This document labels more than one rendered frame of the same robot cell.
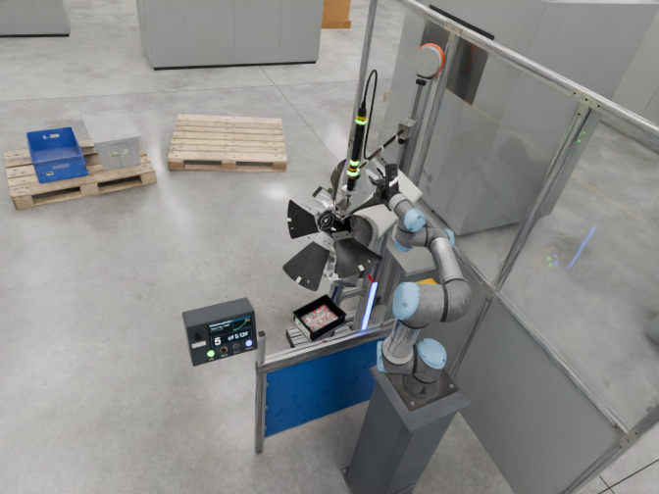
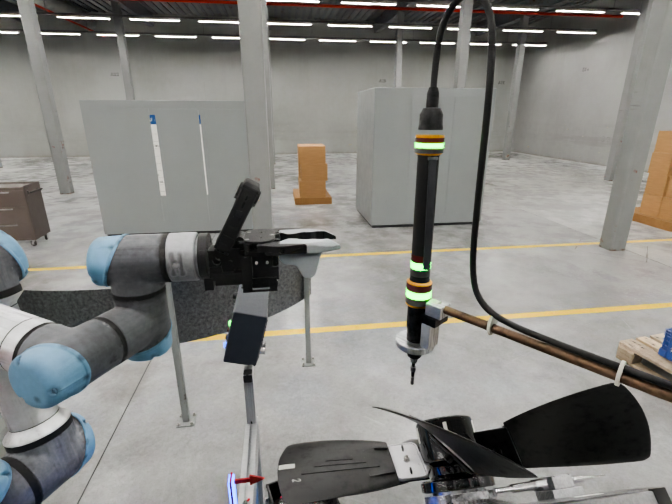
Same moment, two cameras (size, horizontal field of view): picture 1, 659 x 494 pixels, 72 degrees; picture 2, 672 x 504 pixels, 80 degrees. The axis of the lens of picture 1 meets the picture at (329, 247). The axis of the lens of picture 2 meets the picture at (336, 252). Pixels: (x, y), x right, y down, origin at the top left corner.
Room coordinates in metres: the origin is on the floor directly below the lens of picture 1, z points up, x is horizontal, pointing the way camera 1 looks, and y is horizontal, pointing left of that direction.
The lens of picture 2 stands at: (1.88, -0.70, 1.85)
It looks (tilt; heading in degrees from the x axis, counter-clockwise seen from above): 19 degrees down; 111
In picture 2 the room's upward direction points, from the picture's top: straight up
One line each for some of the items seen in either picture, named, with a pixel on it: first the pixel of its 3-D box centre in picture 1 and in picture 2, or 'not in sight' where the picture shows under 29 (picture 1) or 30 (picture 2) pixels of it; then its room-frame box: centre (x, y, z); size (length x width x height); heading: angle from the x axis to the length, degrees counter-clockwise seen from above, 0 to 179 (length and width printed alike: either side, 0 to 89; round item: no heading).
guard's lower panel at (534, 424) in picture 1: (427, 296); not in sight; (2.13, -0.68, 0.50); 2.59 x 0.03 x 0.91; 29
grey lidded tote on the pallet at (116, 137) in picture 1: (114, 140); not in sight; (3.83, 2.21, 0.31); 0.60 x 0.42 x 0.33; 36
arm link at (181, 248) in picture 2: (399, 203); (187, 257); (1.46, -0.24, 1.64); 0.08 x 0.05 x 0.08; 119
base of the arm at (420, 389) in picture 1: (423, 375); not in sight; (1.10, -0.45, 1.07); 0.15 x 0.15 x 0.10
